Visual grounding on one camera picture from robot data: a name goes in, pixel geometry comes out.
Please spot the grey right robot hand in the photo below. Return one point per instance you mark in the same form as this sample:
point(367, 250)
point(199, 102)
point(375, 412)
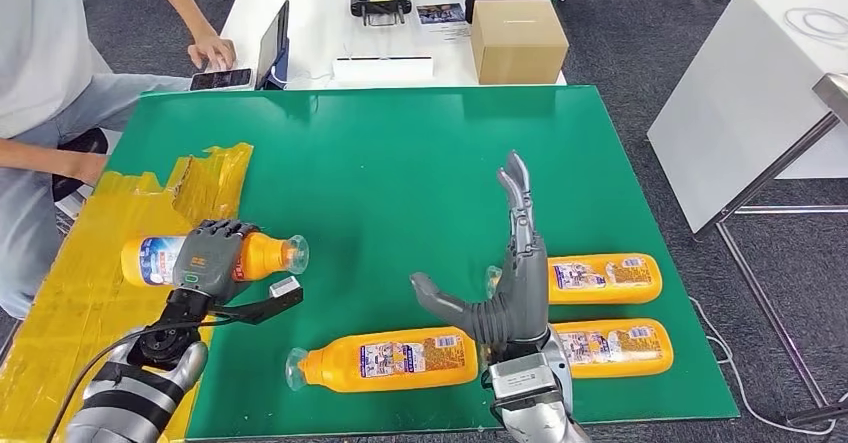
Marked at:
point(523, 294)

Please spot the person's right hand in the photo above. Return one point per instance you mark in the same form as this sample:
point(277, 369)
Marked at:
point(89, 167)

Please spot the person's left hand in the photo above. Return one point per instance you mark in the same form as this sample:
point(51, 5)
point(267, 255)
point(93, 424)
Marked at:
point(212, 52)

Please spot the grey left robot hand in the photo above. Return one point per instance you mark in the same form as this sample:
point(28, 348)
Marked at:
point(205, 261)

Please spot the orange detergent bottle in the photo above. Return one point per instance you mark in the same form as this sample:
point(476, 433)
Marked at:
point(603, 280)
point(149, 261)
point(616, 350)
point(344, 360)

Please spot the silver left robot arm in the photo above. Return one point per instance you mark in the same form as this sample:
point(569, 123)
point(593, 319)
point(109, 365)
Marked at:
point(132, 394)

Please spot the person's right forearm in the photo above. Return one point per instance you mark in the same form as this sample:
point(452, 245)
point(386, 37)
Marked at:
point(33, 155)

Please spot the black stool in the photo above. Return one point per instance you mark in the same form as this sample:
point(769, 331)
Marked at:
point(86, 143)

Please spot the black smartphone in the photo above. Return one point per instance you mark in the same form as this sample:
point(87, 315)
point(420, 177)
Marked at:
point(222, 79)

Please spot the black tablet on stand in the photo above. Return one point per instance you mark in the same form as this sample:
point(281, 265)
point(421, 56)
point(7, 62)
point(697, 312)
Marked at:
point(272, 46)

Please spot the white desk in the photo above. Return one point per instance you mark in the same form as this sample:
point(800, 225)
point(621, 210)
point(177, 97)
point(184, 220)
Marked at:
point(318, 29)

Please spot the person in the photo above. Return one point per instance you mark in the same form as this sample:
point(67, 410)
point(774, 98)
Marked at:
point(40, 42)

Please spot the white flat box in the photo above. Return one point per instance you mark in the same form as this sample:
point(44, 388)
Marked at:
point(383, 69)

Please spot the black remote controller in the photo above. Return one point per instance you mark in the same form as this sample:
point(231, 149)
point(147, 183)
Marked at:
point(379, 1)

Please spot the printed brochure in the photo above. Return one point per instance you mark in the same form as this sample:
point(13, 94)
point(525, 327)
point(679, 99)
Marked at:
point(440, 14)

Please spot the brown cardboard box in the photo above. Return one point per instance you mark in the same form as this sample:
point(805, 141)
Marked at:
point(517, 42)

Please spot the white square table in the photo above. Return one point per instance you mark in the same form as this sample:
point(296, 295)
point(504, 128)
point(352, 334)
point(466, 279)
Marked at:
point(742, 95)

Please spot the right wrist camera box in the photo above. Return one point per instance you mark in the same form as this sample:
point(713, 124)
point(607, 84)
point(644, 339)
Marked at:
point(523, 377)

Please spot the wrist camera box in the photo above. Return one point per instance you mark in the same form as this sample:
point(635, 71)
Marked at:
point(523, 377)
point(286, 289)

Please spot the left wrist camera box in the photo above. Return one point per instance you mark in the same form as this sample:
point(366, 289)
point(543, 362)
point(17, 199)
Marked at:
point(286, 289)

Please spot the steel frame table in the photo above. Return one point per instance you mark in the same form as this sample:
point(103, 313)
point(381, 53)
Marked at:
point(831, 95)

